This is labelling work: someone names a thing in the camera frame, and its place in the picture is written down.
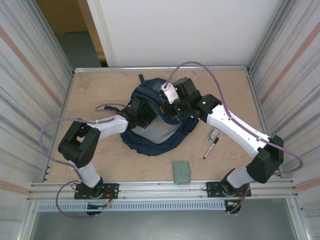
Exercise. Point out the navy blue backpack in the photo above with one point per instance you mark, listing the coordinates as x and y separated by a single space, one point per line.
142 92

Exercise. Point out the clear plastic supplies case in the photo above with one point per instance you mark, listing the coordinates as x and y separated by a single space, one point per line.
212 135

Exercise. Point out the green snap wallet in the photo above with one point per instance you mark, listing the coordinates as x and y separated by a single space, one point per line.
181 172

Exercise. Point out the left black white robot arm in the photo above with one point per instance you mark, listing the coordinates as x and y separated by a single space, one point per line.
110 125

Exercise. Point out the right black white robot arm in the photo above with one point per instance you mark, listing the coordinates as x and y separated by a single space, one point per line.
237 130

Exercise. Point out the black marker pen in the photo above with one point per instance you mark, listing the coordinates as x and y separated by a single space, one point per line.
210 150

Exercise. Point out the grey metal lower shelf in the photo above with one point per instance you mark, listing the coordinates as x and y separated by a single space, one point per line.
162 225

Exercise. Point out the brown wooden door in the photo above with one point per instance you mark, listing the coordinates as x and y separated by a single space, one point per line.
62 15

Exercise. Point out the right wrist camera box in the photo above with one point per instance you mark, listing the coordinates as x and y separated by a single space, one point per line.
171 93

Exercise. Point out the aluminium table frame rail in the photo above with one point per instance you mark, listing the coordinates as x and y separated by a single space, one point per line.
100 69

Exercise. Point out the aluminium mounting rail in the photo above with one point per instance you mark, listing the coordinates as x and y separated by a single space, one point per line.
162 191

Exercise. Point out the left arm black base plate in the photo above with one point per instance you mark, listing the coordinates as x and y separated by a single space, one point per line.
111 190

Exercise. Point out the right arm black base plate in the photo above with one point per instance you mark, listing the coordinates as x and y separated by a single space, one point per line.
212 188

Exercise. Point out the white door frame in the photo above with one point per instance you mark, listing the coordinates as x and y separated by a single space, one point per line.
100 30

